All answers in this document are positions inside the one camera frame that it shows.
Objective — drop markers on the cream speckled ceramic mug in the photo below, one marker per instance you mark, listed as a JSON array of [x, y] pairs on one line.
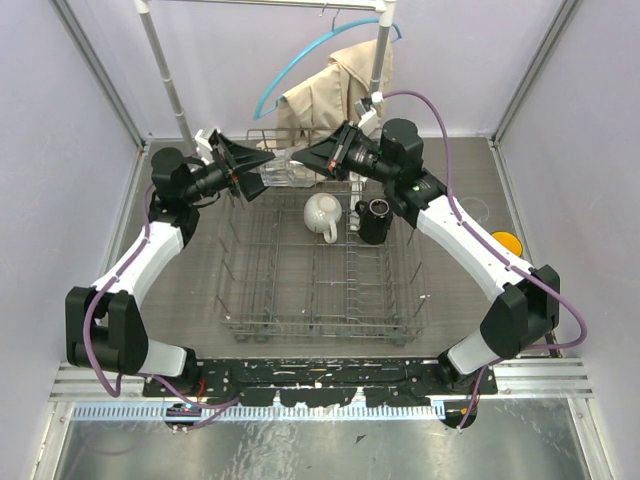
[[322, 213]]

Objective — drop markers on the white metal clothes rack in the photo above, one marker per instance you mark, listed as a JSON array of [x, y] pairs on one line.
[[233, 53]]

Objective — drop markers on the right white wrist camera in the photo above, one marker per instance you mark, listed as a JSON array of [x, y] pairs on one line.
[[367, 109]]

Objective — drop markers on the beige cloth garment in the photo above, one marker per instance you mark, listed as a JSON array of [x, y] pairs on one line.
[[312, 110]]

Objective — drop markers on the grey wire dish rack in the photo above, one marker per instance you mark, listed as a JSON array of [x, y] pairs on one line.
[[276, 278]]

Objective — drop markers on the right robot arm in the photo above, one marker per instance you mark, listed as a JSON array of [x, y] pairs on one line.
[[524, 300]]

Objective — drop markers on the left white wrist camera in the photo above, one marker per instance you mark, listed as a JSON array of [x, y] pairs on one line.
[[203, 144]]

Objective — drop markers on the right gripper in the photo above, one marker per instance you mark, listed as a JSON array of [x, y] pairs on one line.
[[321, 156]]

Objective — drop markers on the teal clothes hanger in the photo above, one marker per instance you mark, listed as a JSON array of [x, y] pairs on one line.
[[384, 23]]

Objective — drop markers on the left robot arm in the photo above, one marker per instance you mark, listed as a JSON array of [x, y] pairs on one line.
[[104, 327]]

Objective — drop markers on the black mug cream inside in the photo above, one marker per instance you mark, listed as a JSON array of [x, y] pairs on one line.
[[375, 218]]

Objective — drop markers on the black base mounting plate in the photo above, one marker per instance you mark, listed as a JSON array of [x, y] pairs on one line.
[[391, 381]]

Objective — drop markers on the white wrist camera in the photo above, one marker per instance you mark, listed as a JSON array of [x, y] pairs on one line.
[[367, 109], [203, 144]]

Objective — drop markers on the clear plastic cup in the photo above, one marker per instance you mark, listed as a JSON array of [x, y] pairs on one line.
[[282, 172], [475, 208]]

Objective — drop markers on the yellow plastic cup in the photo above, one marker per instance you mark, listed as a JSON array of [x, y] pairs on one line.
[[509, 241]]

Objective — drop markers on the white slotted cable duct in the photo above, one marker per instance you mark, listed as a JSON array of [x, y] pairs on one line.
[[163, 411]]

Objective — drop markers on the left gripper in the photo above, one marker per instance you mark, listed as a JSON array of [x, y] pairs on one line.
[[228, 166]]

